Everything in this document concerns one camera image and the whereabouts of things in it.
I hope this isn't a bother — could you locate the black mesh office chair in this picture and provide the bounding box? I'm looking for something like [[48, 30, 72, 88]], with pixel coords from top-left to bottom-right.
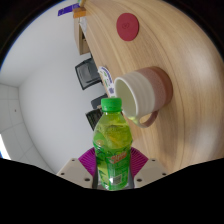
[[74, 58, 103, 91]]

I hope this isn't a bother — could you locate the rectangular ceiling light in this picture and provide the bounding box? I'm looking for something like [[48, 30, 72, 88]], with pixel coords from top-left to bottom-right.
[[0, 133, 12, 160]]

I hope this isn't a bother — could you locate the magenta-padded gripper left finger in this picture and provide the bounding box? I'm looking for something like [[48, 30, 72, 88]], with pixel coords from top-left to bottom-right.
[[56, 147, 98, 190]]

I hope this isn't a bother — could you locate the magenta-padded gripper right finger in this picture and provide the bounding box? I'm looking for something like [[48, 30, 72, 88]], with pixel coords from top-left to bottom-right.
[[128, 147, 169, 189]]

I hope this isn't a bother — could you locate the flat round red coaster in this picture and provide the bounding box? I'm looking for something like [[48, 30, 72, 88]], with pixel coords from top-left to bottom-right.
[[115, 12, 140, 42]]

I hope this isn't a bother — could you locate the purple standing box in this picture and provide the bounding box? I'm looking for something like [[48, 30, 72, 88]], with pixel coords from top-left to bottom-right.
[[57, 3, 82, 17]]

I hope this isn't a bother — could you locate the cream and brown mug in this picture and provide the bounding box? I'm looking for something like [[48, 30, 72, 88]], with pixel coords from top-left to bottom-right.
[[113, 65, 174, 129]]

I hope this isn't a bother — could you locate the orange-brown box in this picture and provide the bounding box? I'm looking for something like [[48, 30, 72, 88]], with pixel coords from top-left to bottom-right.
[[73, 7, 87, 19]]

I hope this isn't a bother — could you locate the wooden side desk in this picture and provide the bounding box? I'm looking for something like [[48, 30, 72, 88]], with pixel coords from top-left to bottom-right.
[[73, 16, 92, 56]]

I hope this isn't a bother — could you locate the white printed leaflet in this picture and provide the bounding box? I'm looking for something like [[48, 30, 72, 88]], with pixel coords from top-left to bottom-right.
[[97, 65, 117, 98]]

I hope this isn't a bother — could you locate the green drink bottle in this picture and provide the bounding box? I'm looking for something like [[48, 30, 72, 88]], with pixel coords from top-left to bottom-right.
[[92, 97, 133, 191]]

